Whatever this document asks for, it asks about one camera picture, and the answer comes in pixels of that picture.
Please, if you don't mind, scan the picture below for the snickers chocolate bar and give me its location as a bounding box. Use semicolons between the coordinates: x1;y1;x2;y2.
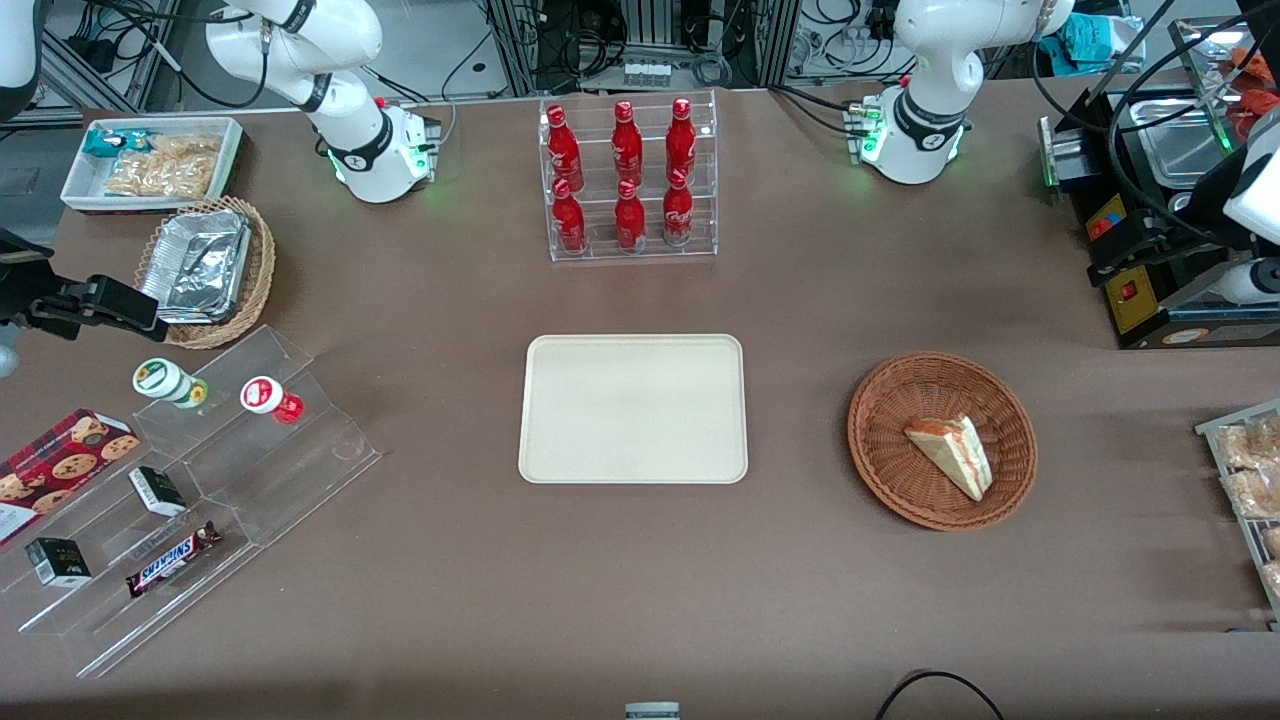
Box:
125;520;221;599

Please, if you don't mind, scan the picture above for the red lid yogurt cup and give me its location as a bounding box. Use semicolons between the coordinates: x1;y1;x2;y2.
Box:
240;375;306;426

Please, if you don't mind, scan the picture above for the silver black control box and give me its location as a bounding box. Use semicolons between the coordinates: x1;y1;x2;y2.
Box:
1038;112;1106;198

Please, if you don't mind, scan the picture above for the red cola bottle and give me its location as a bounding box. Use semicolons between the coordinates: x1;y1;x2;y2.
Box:
666;97;698;181
662;168;695;248
546;105;585;191
614;178;648;253
551;178;588;254
611;100;644;186

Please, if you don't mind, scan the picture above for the clear acrylic bottle rack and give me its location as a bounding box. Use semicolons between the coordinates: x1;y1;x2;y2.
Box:
538;90;719;264

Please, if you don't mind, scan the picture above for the white rectangular plastic bin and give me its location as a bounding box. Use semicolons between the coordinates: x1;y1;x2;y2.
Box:
60;117;246;213

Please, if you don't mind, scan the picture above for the oval tan wicker basket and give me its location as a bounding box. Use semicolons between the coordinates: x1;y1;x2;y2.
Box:
135;196;277;350

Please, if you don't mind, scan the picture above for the teal crumpled bag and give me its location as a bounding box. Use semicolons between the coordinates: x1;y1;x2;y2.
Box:
1040;12;1136;76

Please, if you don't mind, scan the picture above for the black cable loop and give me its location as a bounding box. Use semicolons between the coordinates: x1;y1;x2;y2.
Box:
875;670;1006;720

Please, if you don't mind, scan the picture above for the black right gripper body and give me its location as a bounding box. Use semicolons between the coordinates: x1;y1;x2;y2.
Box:
0;228;59;333

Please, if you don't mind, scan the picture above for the green lid yogurt cup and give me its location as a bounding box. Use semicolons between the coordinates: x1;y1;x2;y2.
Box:
133;357;209;411

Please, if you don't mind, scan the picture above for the clear acrylic stepped stand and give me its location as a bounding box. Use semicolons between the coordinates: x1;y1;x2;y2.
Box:
0;323;383;681

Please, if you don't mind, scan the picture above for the red cookie box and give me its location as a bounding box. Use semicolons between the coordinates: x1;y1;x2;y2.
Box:
0;408;141;549

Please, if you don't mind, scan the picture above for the teal snack packet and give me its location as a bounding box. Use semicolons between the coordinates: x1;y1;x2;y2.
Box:
82;128;151;159

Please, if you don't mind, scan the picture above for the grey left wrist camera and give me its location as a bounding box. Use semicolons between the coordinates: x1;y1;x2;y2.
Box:
1208;258;1280;307

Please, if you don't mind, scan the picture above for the beige plastic tray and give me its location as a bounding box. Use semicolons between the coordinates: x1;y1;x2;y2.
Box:
517;333;749;486

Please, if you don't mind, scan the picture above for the triangle sandwich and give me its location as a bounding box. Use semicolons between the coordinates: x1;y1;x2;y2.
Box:
903;415;994;503

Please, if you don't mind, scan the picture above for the clear bag of crackers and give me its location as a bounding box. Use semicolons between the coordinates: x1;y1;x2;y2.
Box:
105;135;223;199

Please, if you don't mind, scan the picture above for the tray of packaged snacks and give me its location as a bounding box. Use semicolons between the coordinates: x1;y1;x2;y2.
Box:
1195;398;1280;633

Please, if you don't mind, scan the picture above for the aluminium foil tray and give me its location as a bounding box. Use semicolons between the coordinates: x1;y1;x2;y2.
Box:
140;208;253;326

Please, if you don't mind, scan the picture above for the round brown wicker basket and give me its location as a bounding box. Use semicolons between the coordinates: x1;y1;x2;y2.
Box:
847;351;1039;532

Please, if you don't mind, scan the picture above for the small black box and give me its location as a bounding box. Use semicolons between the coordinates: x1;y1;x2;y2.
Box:
128;466;188;518
25;537;93;588

